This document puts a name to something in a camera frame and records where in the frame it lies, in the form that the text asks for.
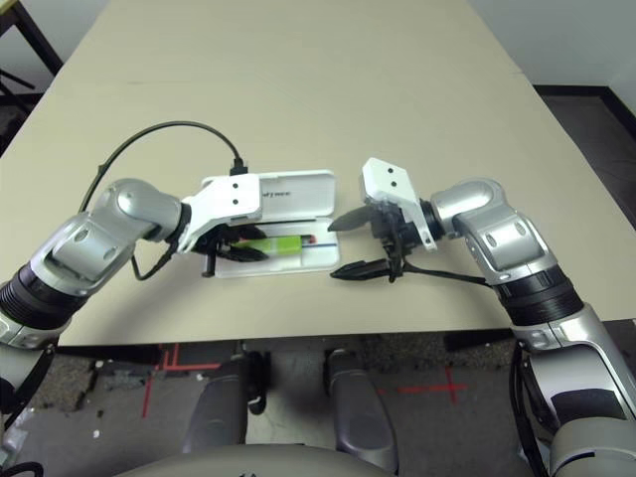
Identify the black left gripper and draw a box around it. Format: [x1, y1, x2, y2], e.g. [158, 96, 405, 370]
[196, 224, 269, 278]

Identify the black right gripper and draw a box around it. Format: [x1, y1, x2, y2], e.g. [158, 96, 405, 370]
[327, 204, 431, 283]

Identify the green highlighter marker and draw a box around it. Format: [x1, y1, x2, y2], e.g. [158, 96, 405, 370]
[233, 235, 303, 257]

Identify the black marker with red cap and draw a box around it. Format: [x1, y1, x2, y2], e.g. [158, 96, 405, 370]
[267, 232, 318, 245]

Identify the white plastic pencil case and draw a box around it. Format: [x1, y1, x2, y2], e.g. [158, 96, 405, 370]
[201, 168, 343, 279]

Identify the black table underframe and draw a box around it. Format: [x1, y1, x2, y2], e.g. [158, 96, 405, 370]
[54, 330, 516, 367]

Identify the grey left robot leg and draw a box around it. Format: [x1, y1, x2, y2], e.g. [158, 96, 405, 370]
[181, 350, 272, 456]

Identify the grey robot leg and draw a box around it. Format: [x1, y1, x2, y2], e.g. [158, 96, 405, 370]
[325, 347, 401, 473]
[181, 350, 272, 456]

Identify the grey right robot leg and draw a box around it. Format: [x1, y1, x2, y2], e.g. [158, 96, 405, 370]
[325, 347, 401, 473]

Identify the grey robot torso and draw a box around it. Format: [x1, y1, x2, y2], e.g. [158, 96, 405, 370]
[113, 443, 398, 477]

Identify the black tripod stand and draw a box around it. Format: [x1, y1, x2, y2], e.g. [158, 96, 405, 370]
[0, 69, 36, 108]

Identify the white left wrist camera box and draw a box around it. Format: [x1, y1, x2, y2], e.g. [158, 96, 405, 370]
[179, 172, 264, 254]

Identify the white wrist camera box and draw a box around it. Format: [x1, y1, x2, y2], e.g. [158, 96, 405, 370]
[179, 172, 264, 254]
[361, 157, 439, 252]

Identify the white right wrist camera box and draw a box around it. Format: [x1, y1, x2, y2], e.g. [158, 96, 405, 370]
[361, 157, 439, 252]

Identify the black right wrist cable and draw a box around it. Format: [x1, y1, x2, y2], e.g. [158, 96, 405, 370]
[392, 260, 548, 477]

